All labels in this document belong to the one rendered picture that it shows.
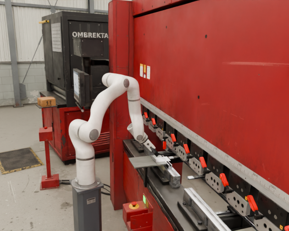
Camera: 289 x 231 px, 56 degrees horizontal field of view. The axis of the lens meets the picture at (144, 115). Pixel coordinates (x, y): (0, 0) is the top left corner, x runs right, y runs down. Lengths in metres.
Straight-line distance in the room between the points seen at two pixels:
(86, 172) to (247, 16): 1.26
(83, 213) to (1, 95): 7.25
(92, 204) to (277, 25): 1.46
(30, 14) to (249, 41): 8.01
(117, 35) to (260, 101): 1.92
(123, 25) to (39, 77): 6.37
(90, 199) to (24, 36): 7.34
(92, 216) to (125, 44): 1.67
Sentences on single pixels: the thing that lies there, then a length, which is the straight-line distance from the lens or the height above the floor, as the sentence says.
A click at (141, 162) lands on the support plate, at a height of 1.00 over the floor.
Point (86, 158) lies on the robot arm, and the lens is 1.76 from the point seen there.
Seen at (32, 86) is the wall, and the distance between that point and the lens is 8.96.
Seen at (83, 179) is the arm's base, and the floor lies 1.06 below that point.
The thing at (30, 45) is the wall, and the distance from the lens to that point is 8.85.
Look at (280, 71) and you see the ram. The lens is 1.09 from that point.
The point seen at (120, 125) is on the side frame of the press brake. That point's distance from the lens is 2.95.
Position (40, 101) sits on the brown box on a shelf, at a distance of 4.13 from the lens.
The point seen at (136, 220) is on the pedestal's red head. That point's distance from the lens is 1.93.
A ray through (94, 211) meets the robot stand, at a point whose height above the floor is 0.82.
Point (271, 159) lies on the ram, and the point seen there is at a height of 1.50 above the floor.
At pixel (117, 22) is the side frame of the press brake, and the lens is 2.82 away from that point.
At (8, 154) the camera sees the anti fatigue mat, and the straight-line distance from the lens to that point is 5.21.
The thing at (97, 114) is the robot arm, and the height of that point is 1.47.
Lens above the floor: 1.91
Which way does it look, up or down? 15 degrees down
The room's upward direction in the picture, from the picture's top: 1 degrees clockwise
